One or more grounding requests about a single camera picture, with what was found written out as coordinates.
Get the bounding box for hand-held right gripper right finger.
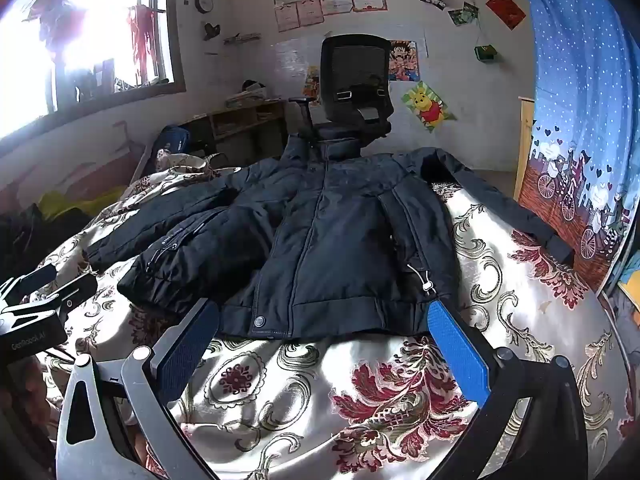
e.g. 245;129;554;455
426;300;589;480

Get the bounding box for yellow bear wall poster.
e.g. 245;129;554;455
402;80;457;134

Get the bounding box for red hanging decoration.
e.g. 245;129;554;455
126;4;157;87

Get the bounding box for floral satin blanket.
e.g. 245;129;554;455
30;152;631;480

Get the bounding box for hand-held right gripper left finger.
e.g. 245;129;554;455
55;298;222;480

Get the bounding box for red paper envelope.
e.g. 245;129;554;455
485;0;527;30

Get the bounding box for blue backpack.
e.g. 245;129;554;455
150;124;192;159

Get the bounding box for white wall sheet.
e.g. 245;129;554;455
272;37;326;102

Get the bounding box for yellow blue printed cloth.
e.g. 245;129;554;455
606;259;640;343

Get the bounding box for black mesh office chair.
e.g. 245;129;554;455
289;35;397;161

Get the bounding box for cartoon figure wall poster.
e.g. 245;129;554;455
387;40;420;83

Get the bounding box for colourful narrow poster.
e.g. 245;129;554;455
303;65;321;106

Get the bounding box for window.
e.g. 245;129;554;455
0;0;187;147

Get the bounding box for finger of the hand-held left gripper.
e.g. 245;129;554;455
7;263;59;297
29;274;99;319

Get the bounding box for green wall photos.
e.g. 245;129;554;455
448;2;480;26

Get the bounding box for light wooden cabinet panel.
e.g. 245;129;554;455
514;96;537;197

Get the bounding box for low wooden shelf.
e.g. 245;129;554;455
179;97;289;157

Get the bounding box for dark navy padded jacket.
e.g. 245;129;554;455
85;135;576;342

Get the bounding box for blue printed curtain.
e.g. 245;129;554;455
516;0;640;292

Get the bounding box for dark cloth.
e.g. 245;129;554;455
0;204;92;282

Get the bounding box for pile of papers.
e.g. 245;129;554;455
224;79;274;109

